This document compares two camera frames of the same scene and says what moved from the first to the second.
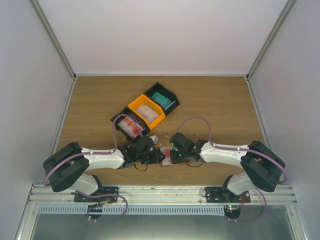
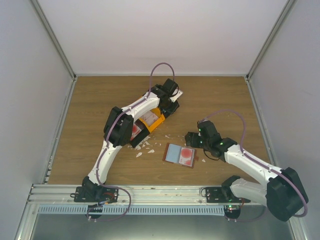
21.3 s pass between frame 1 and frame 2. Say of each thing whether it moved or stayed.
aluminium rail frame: stayed
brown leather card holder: moved
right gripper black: moved
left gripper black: moved
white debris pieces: moved
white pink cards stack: stayed
